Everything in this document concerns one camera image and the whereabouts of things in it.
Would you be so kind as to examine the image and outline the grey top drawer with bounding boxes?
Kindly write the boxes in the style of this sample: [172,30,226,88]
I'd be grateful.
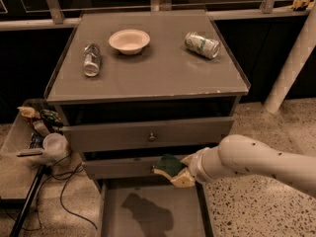
[62,117,234,152]

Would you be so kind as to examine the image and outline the clear plastic bottle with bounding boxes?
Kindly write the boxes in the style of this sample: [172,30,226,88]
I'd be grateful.
[83,43,101,77]

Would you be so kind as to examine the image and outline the black cable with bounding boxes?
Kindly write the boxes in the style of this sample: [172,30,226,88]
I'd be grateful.
[0,151,99,232]

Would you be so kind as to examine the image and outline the snack bags in bin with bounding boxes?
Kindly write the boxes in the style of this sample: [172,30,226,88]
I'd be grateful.
[18,107,63,137]

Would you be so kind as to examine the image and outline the metal railing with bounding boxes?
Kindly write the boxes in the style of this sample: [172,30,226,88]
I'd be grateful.
[0,0,313,31]

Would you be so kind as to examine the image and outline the grey drawer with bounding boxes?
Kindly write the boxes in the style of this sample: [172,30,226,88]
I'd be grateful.
[100,177,215,237]
[62,117,234,152]
[81,153,221,180]

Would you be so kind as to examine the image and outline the clear plastic bin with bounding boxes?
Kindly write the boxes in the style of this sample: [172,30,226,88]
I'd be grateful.
[0,113,71,199]

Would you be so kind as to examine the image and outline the grey bottom drawer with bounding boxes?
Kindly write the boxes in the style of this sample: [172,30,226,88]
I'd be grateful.
[100,177,215,237]

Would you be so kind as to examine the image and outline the green yellow sponge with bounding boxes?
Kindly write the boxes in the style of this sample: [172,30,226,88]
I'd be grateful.
[153,154,184,180]

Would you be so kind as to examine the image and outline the white bowl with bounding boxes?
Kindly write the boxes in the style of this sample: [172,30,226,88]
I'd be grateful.
[109,30,150,55]

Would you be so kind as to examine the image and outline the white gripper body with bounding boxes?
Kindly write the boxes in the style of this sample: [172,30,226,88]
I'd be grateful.
[189,148,209,184]

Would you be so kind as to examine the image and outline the grey drawer cabinet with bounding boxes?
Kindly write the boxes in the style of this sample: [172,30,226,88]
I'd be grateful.
[43,9,252,237]

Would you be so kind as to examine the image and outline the grey middle drawer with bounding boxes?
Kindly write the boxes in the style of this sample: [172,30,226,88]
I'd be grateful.
[81,153,221,180]

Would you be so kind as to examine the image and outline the clear plastic cup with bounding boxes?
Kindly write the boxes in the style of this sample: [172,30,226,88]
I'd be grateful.
[42,133,68,161]

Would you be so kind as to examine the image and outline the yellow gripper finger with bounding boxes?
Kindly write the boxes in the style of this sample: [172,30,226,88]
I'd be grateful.
[171,168,196,188]
[181,154,194,166]

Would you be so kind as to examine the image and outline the white diagonal pole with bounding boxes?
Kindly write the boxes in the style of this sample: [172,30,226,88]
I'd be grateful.
[264,6,316,114]

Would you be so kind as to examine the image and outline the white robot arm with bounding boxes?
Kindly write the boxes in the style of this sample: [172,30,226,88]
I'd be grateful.
[171,134,316,198]

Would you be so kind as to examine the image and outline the yellow object on ledge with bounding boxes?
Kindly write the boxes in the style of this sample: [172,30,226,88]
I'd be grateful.
[291,0,315,11]

